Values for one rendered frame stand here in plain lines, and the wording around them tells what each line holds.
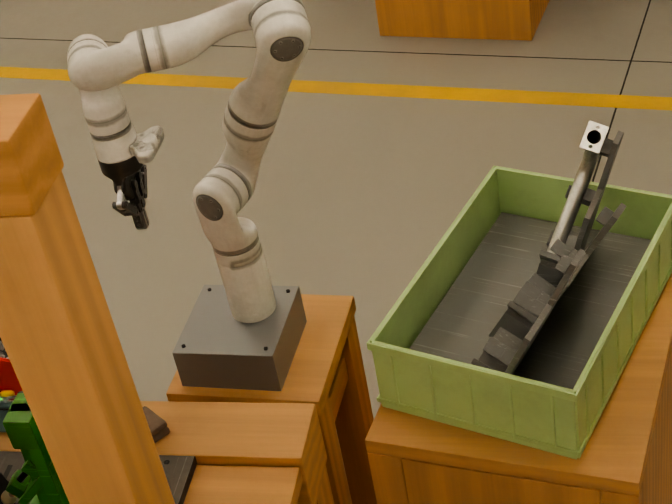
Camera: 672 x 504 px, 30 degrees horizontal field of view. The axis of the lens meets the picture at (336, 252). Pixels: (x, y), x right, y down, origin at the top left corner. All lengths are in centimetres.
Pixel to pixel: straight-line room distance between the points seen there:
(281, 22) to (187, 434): 80
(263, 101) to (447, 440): 74
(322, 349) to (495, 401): 41
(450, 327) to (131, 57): 90
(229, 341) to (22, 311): 114
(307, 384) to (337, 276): 165
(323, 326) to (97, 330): 122
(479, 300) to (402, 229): 167
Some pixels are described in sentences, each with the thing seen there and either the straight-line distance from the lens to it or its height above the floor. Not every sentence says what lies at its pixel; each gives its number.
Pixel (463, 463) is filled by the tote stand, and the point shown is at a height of 77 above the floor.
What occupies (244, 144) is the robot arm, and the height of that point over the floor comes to 138.
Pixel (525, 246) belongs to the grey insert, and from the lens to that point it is 274.
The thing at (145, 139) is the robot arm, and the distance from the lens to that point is 213.
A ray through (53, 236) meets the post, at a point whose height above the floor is 180.
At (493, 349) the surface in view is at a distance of 234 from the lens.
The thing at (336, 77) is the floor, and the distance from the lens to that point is 519.
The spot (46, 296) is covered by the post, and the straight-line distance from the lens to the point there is 134.
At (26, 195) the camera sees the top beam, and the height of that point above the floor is 188.
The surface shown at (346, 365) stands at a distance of 270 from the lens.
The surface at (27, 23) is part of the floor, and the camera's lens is 628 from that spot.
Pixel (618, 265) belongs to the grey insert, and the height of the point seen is 85.
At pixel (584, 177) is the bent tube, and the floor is 106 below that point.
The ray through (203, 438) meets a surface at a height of 90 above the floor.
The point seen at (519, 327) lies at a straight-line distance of 245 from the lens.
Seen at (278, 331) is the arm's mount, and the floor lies 95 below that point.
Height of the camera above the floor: 252
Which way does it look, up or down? 37 degrees down
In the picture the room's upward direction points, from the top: 11 degrees counter-clockwise
